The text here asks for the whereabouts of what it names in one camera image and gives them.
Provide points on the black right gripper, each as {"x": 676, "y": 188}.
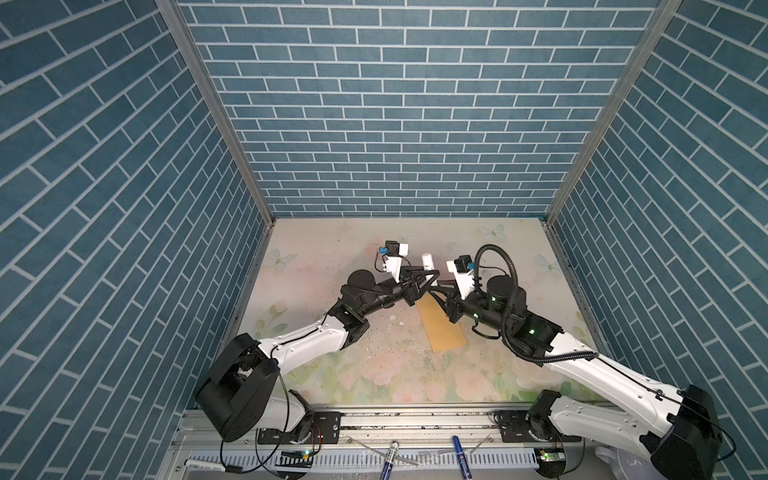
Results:
{"x": 450, "y": 299}

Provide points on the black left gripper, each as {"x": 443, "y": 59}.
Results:
{"x": 417, "y": 278}

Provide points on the white glue stick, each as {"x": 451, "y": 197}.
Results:
{"x": 428, "y": 262}

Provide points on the brown paper envelope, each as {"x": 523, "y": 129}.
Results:
{"x": 441, "y": 333}

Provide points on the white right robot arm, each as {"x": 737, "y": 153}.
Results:
{"x": 675, "y": 429}

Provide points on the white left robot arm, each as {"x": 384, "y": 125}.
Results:
{"x": 243, "y": 390}

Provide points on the white-blue marker pen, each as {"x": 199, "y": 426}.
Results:
{"x": 389, "y": 461}

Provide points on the blue marker pen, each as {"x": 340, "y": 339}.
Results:
{"x": 461, "y": 457}

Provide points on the white plastic cup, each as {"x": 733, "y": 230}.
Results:
{"x": 624, "y": 465}

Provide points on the black marker pen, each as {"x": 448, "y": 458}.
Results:
{"x": 204, "y": 465}

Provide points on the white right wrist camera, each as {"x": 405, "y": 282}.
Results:
{"x": 463, "y": 270}

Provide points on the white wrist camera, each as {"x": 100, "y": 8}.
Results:
{"x": 463, "y": 270}
{"x": 390, "y": 257}

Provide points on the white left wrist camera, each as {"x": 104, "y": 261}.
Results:
{"x": 390, "y": 257}

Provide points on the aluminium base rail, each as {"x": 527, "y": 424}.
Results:
{"x": 351, "y": 443}

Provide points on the aluminium right corner post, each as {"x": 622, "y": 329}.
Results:
{"x": 657, "y": 24}

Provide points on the aluminium corner post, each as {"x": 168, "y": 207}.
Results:
{"x": 173, "y": 17}
{"x": 657, "y": 24}

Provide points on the aluminium left corner post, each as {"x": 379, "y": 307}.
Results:
{"x": 173, "y": 17}

